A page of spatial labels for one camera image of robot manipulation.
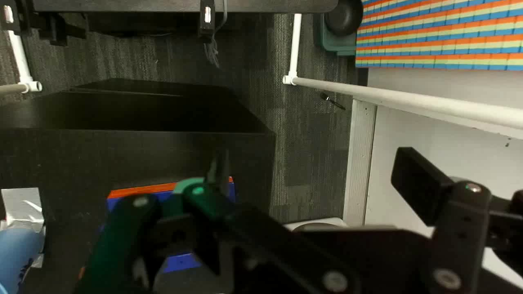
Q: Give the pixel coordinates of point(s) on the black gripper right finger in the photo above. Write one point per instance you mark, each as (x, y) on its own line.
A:
(463, 229)

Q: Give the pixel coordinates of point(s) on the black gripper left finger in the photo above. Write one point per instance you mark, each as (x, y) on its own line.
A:
(131, 234)

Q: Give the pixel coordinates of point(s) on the blue cup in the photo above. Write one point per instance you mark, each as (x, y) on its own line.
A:
(17, 262)

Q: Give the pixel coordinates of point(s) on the blue block toy orange edge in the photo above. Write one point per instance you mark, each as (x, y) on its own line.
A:
(141, 190)

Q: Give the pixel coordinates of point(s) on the white panel cabinet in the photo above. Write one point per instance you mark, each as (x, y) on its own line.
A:
(425, 157)

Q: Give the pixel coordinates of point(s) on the black cabinet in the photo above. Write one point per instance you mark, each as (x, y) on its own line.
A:
(136, 141)

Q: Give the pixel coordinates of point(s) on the colourful striped panel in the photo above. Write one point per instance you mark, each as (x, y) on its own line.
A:
(442, 33)

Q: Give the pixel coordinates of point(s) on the thin white pipe with joint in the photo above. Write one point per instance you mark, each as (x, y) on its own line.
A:
(18, 59)

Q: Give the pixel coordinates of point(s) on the teal box with round disc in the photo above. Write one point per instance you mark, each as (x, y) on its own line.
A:
(340, 22)

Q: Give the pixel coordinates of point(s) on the white pipe frame with joint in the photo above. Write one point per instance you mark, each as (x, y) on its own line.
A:
(414, 100)

